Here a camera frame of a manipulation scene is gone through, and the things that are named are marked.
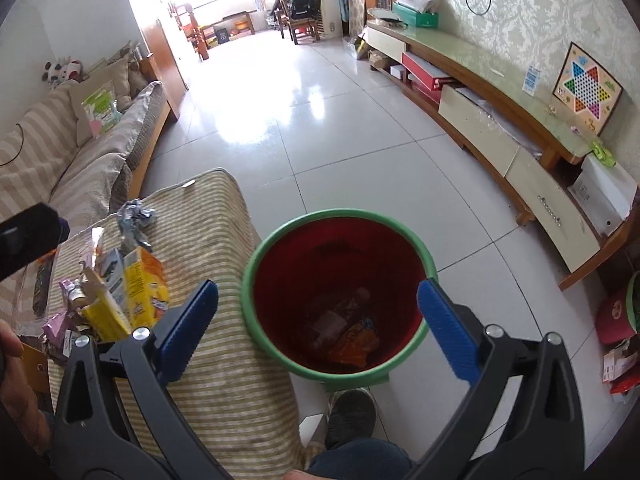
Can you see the red plastic bin green rim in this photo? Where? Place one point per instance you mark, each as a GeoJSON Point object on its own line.
{"type": "Point", "coordinates": [350, 260]}

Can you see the star checkers board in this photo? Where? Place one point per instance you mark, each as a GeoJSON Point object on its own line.
{"type": "Point", "coordinates": [587, 87]}

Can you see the green and pink packet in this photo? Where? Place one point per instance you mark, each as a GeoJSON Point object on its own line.
{"type": "Point", "coordinates": [100, 107]}

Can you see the red flat box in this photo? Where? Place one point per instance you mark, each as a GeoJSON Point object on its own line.
{"type": "Point", "coordinates": [425, 72]}

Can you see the crumpled blue white wrapper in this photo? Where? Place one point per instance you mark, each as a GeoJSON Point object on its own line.
{"type": "Point", "coordinates": [135, 217]}

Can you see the person's shoe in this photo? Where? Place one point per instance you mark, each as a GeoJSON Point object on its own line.
{"type": "Point", "coordinates": [350, 415]}

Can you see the person's left hand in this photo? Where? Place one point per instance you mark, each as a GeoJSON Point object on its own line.
{"type": "Point", "coordinates": [20, 410]}

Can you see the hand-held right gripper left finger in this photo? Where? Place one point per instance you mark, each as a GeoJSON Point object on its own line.
{"type": "Point", "coordinates": [192, 321]}

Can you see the clear bottle white label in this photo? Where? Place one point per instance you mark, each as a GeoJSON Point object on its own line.
{"type": "Point", "coordinates": [330, 324]}

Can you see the long wooden cabinet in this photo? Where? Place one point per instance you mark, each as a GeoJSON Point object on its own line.
{"type": "Point", "coordinates": [475, 70]}

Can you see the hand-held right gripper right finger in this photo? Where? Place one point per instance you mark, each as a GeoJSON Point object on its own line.
{"type": "Point", "coordinates": [445, 330]}

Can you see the sofa with beige striped cover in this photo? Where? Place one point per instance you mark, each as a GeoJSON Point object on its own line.
{"type": "Point", "coordinates": [50, 160]}

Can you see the red round bag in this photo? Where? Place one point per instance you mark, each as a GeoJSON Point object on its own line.
{"type": "Point", "coordinates": [614, 316]}

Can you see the pink paper bag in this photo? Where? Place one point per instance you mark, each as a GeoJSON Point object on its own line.
{"type": "Point", "coordinates": [59, 324]}

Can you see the brown plush bear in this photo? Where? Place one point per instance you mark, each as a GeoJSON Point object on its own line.
{"type": "Point", "coordinates": [136, 76]}

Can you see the person's leg in jeans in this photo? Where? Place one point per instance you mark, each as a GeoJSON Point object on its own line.
{"type": "Point", "coordinates": [357, 457]}

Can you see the blue white card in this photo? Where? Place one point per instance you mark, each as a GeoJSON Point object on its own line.
{"type": "Point", "coordinates": [533, 80]}

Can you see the wooden chair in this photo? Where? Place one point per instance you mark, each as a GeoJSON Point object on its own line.
{"type": "Point", "coordinates": [300, 27]}

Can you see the red printed packet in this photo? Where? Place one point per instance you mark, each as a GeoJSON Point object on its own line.
{"type": "Point", "coordinates": [620, 367]}

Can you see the yellow orange box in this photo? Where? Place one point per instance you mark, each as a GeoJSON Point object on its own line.
{"type": "Point", "coordinates": [145, 290]}

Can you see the yellow carton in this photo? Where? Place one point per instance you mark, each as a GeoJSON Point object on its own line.
{"type": "Point", "coordinates": [107, 316]}

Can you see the orange cardboard box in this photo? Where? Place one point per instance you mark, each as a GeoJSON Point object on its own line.
{"type": "Point", "coordinates": [32, 367]}

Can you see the black backpack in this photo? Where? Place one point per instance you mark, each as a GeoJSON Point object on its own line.
{"type": "Point", "coordinates": [305, 2]}

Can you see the plush toys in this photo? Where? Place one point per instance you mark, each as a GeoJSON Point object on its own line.
{"type": "Point", "coordinates": [62, 70]}

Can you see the orange snack wrapper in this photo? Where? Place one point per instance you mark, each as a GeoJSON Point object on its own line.
{"type": "Point", "coordinates": [357, 344]}

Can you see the green flat box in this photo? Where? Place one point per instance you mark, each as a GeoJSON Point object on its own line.
{"type": "Point", "coordinates": [417, 17]}

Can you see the green striped table cloth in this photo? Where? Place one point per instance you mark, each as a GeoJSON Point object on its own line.
{"type": "Point", "coordinates": [225, 360]}

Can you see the white cardboard box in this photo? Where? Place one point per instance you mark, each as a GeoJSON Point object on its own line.
{"type": "Point", "coordinates": [605, 192]}

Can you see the black remote control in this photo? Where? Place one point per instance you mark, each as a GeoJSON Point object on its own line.
{"type": "Point", "coordinates": [44, 285]}

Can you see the beige cushion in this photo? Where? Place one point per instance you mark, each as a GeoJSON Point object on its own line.
{"type": "Point", "coordinates": [117, 77]}

